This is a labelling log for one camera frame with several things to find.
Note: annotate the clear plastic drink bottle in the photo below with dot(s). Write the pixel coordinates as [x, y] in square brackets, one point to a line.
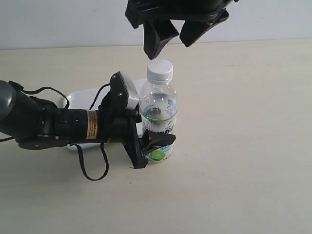
[158, 107]

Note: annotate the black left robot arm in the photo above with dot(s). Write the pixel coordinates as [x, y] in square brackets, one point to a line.
[37, 124]

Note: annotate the white bottle cap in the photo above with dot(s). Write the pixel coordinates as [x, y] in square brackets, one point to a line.
[159, 70]

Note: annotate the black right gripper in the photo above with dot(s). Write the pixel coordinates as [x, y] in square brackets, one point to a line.
[155, 15]

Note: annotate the white plastic tray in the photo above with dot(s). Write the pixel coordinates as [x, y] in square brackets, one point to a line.
[83, 100]

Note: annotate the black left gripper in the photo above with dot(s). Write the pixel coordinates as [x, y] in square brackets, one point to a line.
[122, 128]

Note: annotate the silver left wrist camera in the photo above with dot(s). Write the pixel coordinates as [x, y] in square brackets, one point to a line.
[124, 94]

